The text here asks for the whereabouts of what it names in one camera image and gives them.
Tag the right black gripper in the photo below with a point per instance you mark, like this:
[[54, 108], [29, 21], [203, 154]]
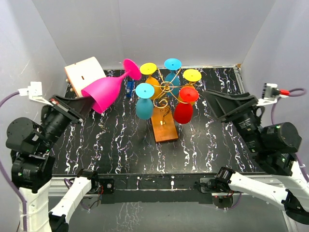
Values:
[[222, 104]]

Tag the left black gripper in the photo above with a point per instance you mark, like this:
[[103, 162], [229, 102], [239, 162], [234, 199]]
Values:
[[72, 108]]

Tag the pink wine glass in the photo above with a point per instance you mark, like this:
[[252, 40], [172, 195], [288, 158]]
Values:
[[105, 91]]

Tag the red wine glass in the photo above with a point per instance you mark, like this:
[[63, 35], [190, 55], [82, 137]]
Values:
[[184, 110]]

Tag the light blue wine glass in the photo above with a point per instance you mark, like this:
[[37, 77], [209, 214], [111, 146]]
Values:
[[144, 106]]

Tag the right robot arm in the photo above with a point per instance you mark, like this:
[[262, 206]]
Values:
[[275, 149]]

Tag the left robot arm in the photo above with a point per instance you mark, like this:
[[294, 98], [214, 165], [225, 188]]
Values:
[[31, 172]]

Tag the yellow wine glass right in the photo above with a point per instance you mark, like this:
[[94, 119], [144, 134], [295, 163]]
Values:
[[190, 79]]

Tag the yellow wine glass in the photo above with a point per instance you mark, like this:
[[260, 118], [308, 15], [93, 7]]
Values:
[[190, 79], [149, 69]]

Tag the teal wine glass back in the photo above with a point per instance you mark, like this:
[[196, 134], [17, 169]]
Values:
[[173, 65]]

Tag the wooden rack base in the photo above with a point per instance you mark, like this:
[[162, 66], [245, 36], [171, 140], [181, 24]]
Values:
[[163, 126]]

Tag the yellow wine glass left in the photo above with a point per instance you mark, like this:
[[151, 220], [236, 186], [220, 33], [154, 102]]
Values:
[[149, 69]]

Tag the white cylindrical box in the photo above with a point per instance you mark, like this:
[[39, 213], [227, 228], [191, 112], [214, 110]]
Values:
[[83, 73]]

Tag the blue stapler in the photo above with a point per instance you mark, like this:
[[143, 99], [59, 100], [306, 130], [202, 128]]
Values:
[[129, 88]]

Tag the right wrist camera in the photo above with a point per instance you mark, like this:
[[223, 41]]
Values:
[[271, 93]]

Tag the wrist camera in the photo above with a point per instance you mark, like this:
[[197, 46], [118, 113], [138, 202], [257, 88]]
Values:
[[34, 93], [271, 93]]

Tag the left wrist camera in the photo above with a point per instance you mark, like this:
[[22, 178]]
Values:
[[34, 93]]

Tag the gold wire glass rack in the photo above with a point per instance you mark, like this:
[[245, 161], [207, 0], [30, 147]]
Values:
[[161, 101]]

